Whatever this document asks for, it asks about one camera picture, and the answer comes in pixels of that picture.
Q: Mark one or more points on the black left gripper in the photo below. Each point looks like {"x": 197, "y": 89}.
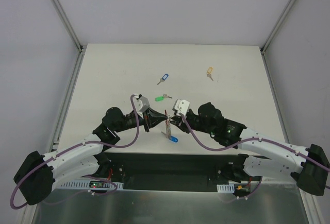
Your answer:
{"x": 146, "y": 121}

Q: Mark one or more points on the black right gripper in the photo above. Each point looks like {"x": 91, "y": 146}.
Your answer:
{"x": 184, "y": 122}

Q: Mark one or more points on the red handled metal key organizer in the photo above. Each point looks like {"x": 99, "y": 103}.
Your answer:
{"x": 167, "y": 133}

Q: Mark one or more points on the key with blue oval tag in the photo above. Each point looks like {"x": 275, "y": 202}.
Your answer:
{"x": 173, "y": 139}

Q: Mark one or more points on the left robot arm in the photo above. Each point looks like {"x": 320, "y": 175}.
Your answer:
{"x": 40, "y": 174}

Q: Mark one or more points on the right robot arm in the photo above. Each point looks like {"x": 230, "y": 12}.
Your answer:
{"x": 308, "y": 167}

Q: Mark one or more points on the key with green tag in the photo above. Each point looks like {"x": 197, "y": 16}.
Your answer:
{"x": 163, "y": 97}

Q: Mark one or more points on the key with blue rectangular tag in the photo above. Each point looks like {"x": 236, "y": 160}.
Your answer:
{"x": 163, "y": 78}

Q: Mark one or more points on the key with yellow tag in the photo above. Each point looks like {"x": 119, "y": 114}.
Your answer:
{"x": 209, "y": 73}

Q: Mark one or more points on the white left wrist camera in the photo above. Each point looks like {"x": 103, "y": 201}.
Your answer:
{"x": 141, "y": 104}

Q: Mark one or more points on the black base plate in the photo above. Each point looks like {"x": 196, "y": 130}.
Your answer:
{"x": 170, "y": 172}

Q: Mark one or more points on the aluminium frame rail left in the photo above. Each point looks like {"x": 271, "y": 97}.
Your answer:
{"x": 41, "y": 57}

